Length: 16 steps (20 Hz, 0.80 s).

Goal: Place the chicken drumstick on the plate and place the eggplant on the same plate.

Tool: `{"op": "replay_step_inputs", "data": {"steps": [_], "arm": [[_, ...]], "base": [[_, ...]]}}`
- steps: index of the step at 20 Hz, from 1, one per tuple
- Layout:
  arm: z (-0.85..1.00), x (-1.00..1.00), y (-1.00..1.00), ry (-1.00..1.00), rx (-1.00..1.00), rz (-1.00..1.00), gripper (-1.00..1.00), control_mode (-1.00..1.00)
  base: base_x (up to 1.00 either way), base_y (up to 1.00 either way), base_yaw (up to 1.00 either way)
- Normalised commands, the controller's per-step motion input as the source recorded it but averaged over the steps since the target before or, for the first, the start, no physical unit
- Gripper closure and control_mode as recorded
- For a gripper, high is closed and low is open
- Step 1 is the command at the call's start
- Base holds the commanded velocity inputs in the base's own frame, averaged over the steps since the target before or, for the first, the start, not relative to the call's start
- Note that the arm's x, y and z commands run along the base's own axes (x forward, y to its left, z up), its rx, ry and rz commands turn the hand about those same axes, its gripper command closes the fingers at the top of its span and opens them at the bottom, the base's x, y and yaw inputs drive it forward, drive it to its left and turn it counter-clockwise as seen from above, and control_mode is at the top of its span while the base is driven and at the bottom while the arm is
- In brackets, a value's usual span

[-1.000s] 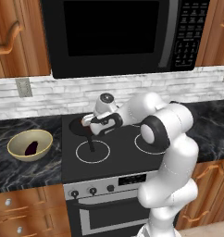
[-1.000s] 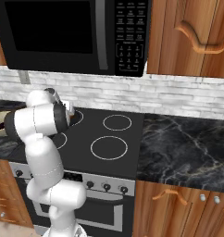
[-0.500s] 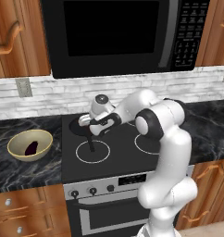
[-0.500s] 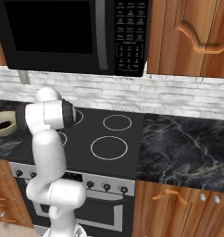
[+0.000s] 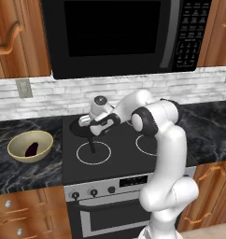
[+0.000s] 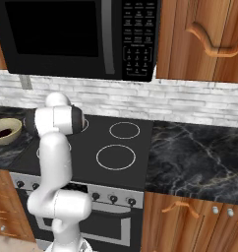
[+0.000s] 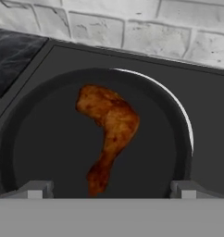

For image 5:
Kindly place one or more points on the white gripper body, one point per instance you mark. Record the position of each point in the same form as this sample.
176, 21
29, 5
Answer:
84, 120

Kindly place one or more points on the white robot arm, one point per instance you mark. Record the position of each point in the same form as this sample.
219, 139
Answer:
167, 146

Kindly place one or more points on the dark purple eggplant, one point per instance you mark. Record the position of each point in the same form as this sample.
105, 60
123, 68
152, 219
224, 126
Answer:
32, 149

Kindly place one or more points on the black frying pan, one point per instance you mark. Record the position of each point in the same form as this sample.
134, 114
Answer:
82, 131

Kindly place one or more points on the black hob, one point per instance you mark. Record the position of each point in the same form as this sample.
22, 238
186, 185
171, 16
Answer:
121, 158

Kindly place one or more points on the yellow bowl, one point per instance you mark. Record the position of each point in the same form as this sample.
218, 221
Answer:
18, 149

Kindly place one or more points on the black oven knob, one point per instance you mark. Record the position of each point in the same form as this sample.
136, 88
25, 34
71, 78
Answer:
111, 189
75, 195
93, 192

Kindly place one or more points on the black microwave oven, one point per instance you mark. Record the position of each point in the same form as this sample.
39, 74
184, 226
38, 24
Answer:
111, 31

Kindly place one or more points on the steel oven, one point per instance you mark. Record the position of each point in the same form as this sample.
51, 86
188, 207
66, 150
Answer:
111, 214

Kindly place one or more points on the wooden drawer front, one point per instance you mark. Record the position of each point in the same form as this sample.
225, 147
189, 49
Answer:
34, 228
21, 202

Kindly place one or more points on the silver drawer knob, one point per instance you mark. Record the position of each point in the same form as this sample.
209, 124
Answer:
8, 203
20, 231

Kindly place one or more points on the wooden base cupboard door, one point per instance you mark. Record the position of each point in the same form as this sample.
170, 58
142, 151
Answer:
216, 196

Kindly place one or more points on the wooden wall cupboard door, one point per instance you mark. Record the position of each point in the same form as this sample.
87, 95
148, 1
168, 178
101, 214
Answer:
27, 40
214, 43

